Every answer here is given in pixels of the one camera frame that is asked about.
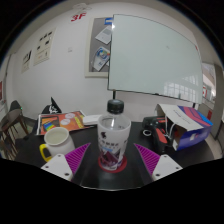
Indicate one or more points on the blue and white cardboard box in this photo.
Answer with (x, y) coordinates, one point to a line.
(190, 128)

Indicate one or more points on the colourful orange booklet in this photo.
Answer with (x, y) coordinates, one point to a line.
(63, 121)

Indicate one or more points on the grey wall notice board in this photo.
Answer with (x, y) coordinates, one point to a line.
(98, 50)

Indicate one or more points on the clear bottle with white label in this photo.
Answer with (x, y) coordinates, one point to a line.
(113, 140)

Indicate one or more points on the large whiteboard on stand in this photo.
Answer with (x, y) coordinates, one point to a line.
(153, 56)

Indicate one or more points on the dark wooden chair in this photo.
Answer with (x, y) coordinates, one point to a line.
(11, 120)

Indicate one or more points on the black and red power tool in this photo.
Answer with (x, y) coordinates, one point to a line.
(158, 133)

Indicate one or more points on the flat round red coaster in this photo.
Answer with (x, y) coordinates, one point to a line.
(124, 165)

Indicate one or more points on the small black flag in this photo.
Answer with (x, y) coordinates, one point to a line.
(51, 107)

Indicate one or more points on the small white wall poster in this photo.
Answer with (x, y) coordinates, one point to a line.
(26, 61)

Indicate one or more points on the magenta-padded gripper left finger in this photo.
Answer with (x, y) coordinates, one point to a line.
(77, 157)

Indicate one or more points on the small flat white case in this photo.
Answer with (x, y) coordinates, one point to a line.
(91, 120)

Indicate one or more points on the large white wall poster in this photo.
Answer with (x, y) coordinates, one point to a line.
(44, 46)

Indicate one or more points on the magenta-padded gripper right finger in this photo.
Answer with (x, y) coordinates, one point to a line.
(148, 158)

